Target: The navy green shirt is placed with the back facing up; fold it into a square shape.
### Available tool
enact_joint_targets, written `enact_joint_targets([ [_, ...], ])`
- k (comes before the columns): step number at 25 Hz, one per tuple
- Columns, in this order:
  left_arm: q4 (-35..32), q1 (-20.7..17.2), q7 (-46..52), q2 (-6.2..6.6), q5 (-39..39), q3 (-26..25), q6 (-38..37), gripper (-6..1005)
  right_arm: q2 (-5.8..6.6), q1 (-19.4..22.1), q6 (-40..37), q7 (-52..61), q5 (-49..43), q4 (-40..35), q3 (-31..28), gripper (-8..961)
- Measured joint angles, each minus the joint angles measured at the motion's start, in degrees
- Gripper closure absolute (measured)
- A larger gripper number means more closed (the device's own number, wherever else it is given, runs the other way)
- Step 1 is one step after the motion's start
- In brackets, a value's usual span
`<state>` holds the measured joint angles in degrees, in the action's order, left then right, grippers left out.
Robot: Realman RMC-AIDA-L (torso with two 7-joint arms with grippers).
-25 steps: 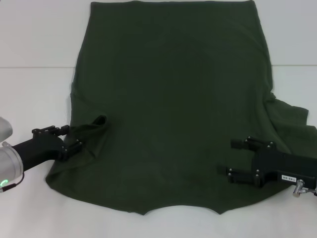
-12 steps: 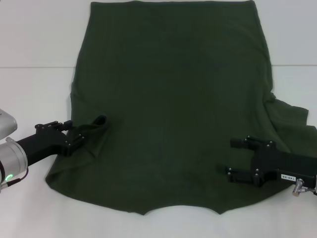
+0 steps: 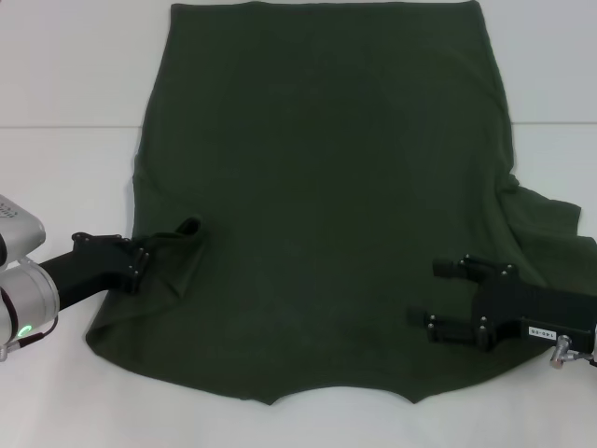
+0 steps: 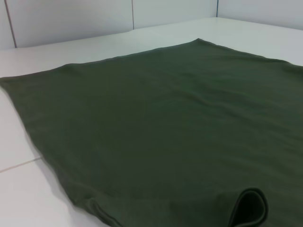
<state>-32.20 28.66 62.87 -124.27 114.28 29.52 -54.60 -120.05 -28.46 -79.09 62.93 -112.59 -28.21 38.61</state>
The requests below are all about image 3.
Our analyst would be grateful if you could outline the right gripper cable with plug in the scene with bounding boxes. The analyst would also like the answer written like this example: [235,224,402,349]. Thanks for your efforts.
[547,334,597,371]

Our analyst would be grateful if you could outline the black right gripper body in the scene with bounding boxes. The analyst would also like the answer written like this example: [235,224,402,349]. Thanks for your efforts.
[471,264,597,355]

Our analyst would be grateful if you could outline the dark green t-shirt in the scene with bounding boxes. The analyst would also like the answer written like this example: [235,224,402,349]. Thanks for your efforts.
[84,1,597,406]

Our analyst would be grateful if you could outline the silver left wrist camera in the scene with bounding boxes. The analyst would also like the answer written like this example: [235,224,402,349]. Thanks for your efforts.
[0,192,48,270]

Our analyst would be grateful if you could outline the gripper cable with plug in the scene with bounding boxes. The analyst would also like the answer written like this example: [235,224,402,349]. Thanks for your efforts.
[11,315,61,349]
[547,334,597,371]

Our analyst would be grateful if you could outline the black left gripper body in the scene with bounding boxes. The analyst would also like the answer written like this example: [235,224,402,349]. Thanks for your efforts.
[35,231,142,310]

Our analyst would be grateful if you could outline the left gripper cable with plug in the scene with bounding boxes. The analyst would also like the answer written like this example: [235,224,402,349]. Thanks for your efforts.
[11,315,61,349]

